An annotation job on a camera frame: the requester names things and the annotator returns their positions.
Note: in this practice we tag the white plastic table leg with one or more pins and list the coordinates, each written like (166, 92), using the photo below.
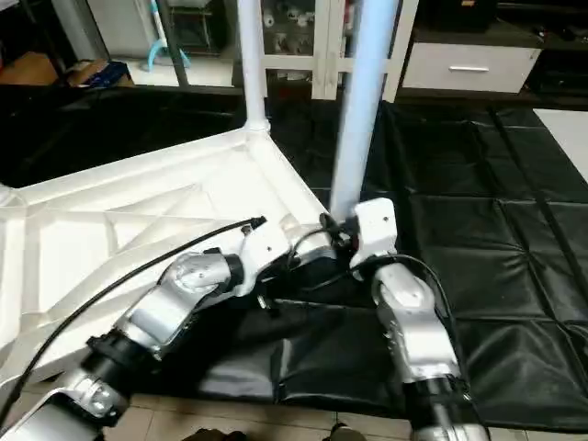
(363, 101)
(252, 64)

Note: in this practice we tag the white plastic table top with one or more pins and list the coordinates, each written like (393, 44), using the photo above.
(119, 202)

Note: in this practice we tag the black left robot foot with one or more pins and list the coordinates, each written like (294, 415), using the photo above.
(213, 435)

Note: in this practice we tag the black robot foot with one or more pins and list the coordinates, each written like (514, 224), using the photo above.
(344, 434)
(213, 435)

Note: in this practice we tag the black right robot foot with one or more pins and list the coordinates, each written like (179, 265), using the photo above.
(344, 434)

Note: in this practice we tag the black work mat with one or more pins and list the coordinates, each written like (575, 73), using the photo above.
(496, 202)

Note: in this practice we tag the white drawer cabinet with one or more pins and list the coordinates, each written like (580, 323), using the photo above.
(303, 46)
(469, 66)

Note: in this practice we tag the white flat panel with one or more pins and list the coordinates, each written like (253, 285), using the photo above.
(568, 133)

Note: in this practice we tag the light blue hanger hook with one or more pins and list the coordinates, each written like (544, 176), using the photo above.
(161, 41)

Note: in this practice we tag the small blue box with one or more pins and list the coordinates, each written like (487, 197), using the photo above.
(103, 73)

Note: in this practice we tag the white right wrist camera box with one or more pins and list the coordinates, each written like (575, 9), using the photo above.
(372, 230)

